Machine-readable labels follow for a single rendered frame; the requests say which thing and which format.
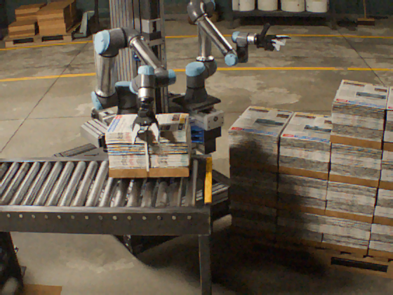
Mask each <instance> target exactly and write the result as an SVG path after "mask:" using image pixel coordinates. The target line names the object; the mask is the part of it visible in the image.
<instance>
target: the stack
mask: <svg viewBox="0 0 393 295"><path fill-rule="evenodd" d="M239 117H240V118H238V119H237V120H236V121H235V122H234V123H233V125H231V127H230V128H229V129H228V134H229V135H228V137H229V138H228V139H229V140H228V141H229V158H230V159H239V160H244V161H250V162H259V163H264V164H272V165H276V166H277V165H278V164H279V166H287V167H292V168H297V169H305V170H310V171H318V172H323V173H328V172H329V169H330V167H331V171H330V174H337V175H342V176H350V177H354V178H362V179H371V180H376V181H379V179H380V177H381V179H380V181H381V182H386V183H393V152H391V151H386V150H383V143H384V135H383V139H382V145H381V148H380V150H379V149H375V148H370V147H361V146H355V145H347V144H342V143H332V142H329V141H330V133H331V131H332V117H329V116H328V115H323V114H311V113H302V112H296V113H295V114H294V112H292V111H287V110H280V109H275V108H268V107H256V106H249V107H248V108H247V109H246V110H245V112H244V113H243V114H242V115H241V116H239ZM381 172H382V175H381ZM229 177H230V178H229V181H230V193H231V194H234V195H243V196H247V197H255V198H260V199H267V200H272V201H277V200H278V199H279V200H278V202H285V203H289V204H296V205H300V206H304V207H314V208H318V209H325V208H326V210H332V211H339V212H344V213H346V212H347V213H351V214H357V215H364V216H370V217H373V218H374V216H377V217H380V218H388V219H391V220H393V190H388V189H383V188H379V184H380V181H379V183H378V187H377V188H374V187H370V186H366V185H354V184H349V183H341V182H337V181H330V180H329V177H328V180H324V179H319V178H311V177H306V176H298V175H293V174H288V173H279V172H273V171H261V170H257V169H247V168H243V167H238V166H230V167H229ZM326 205H327V206H326ZM230 209H231V210H230V211H231V216H232V217H231V218H232V224H231V226H235V227H239V228H245V229H249V230H254V231H258V232H259V231H261V232H267V233H271V234H274V235H275V234H276V233H277V235H285V236H289V237H295V238H298V239H300V238H302V239H306V240H311V241H314V240H315V241H318V242H324V243H331V244H336V245H338V244H339V245H342V246H346V247H354V248H360V249H369V247H370V250H373V251H374V250H376V251H381V252H382V251H383V252H387V253H389V252H390V253H393V226H392V225H383V224H379V223H378V224H377V223H374V222H373V220H372V223H368V222H361V221H355V220H353V221H352V220H348V219H344V218H335V217H331V216H325V215H324V216H321V215H317V214H311V213H307V212H304V213H303V212H299V211H292V210H288V209H282V208H276V207H271V206H264V205H259V204H252V203H248V202H240V201H236V200H231V207H230ZM322 240H323V241H322ZM253 243H258V244H263V245H267V246H269V245H271V246H273V247H280V248H283V249H292V250H296V251H304V252H308V253H309V255H308V259H306V258H305V259H303V258H297V257H294V256H292V257H291V256H285V255H282V254H273V253H269V252H266V251H257V250H254V249H253ZM230 250H232V251H238V252H241V253H245V254H251V255H258V256H263V257H266V258H275V259H279V260H282V261H290V262H294V263H302V264H305V265H311V266H317V267H323V268H330V269H334V270H341V271H347V272H351V273H352V272H353V273H361V274H364V275H372V276H373V275H374V276H377V277H379V276H380V277H387V278H389V279H390V278H392V279H393V261H391V260H388V258H384V257H382V258H381V257H378V256H374V257H373V258H371V257H367V256H366V257H365V256H363V254H355V253H352V252H351V253H350V254H346V253H342V252H340V251H337V250H334V249H332V250H330V249H325V248H321V247H320V248H319V247H313V246H310V245H308V246H306V245H303V244H296V243H290V242H283V241H279V240H276V239H275V240H271V239H267V238H264V237H257V236H250V235H245V234H241V233H237V232H231V231H230ZM367 254H368V250H367ZM332 257H338V258H346V259H349V260H355V261H363V262H366V263H367V262H369V263H377V264H380V265H381V264H383V265H386V266H388V267H387V272H382V271H376V270H369V269H363V268H355V267H349V266H346V265H338V264H332V263H331V258H332Z"/></svg>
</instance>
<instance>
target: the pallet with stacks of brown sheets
mask: <svg viewBox="0 0 393 295"><path fill-rule="evenodd" d="M76 4H77V2H76V0H68V1H56V2H51V3H49V4H48V5H46V4H30V5H26V6H21V7H19V8H17V9H16V10H15V16H16V17H17V18H16V21H17V22H13V23H12V24H10V25H9V26H8V29H9V37H8V38H7V39H5V41H6V47H16V46H28V45H39V44H52V43H58V42H67V41H73V40H74V38H73V33H75V32H78V31H79V28H80V26H81V22H78V19H79V18H78V15H77V13H78V12H77V9H76ZM61 35H63V39H59V40H56V41H44V38H43V37H50V36H61ZM27 38H34V42H32V43H21V44H15V42H17V40H19V39H27Z"/></svg>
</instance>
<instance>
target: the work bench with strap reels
mask: <svg viewBox="0 0 393 295"><path fill-rule="evenodd" d="M228 3H229V20H228V21H230V28H229V30H234V27H233V22H234V20H233V18H232V16H248V17H249V16H286V17H290V16H300V17H309V16H312V17H325V18H326V20H325V22H330V21H329V20H328V17H332V19H333V25H332V30H337V29H336V24H335V21H336V14H335V13H336V0H333V11H332V10H331V9H330V8H329V2H328V0H281V6H278V0H258V5H257V6H255V0H228Z"/></svg>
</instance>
